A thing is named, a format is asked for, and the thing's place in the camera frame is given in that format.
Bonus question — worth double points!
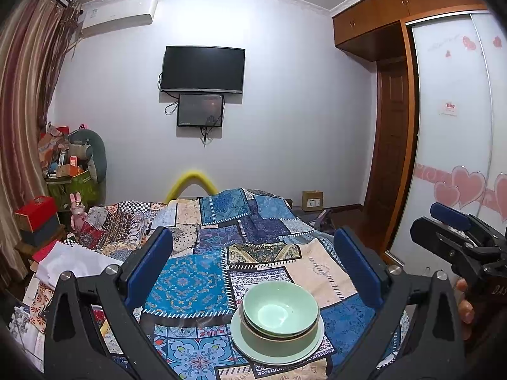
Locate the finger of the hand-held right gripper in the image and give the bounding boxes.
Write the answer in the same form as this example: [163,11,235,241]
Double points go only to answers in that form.
[410,217,507,305]
[431,202,507,247]

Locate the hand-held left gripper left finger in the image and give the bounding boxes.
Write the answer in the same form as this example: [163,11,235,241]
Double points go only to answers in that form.
[43,226,175,380]

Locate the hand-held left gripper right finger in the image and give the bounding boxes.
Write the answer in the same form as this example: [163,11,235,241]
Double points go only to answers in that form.
[333,225,466,380]

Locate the green bowl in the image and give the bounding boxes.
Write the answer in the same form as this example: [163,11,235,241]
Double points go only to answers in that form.
[243,282,320,331]

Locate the pink bowl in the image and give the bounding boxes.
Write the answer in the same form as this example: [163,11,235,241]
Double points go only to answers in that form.
[240,313,321,343]

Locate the green plate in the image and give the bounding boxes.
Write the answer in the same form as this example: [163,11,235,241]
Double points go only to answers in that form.
[230,305,325,366]

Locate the person's right hand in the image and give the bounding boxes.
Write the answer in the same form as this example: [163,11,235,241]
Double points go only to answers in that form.
[455,278,475,324]

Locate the patchwork blanket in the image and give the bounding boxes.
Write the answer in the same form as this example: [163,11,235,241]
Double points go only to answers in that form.
[24,187,410,380]

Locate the grey bag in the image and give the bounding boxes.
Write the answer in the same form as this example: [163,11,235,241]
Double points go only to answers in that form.
[307,208,337,232]

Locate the wooden wardrobe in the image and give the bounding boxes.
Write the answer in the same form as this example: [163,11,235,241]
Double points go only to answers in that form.
[386,10,507,270]

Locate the white folded cloth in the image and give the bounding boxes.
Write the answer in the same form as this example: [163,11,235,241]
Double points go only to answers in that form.
[35,241,123,289]

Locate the cardboard box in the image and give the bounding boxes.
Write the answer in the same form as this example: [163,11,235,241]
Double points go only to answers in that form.
[302,190,324,211]

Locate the pink rabbit toy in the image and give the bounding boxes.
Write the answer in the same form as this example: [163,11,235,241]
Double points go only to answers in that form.
[69,192,88,232]

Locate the yellow foam tube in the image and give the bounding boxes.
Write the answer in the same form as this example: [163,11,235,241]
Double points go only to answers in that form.
[165,169,216,203]

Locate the dark grey box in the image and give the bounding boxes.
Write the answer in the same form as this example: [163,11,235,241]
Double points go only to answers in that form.
[20,224,66,248]

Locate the red box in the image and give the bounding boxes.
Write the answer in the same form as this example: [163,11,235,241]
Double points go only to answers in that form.
[14,196,58,232]

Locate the stack of papers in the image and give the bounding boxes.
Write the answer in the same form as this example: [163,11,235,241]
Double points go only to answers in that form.
[8,305,44,365]

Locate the pile of assorted boxes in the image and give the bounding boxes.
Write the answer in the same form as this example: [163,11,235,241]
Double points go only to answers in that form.
[37,121,86,179]

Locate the small black monitor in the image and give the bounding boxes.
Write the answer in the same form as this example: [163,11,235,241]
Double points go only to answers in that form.
[176,93,225,128]

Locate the striped brown curtain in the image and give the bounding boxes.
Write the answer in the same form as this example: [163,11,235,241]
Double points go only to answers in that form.
[0,0,82,286]

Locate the wooden overhead cabinet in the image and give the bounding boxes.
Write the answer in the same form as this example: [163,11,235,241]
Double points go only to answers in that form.
[332,0,488,62]

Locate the white air conditioner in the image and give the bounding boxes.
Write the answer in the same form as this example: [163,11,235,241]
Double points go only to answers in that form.
[77,0,159,41]

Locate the black wall television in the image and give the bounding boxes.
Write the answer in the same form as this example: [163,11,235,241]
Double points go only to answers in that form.
[159,45,246,94]

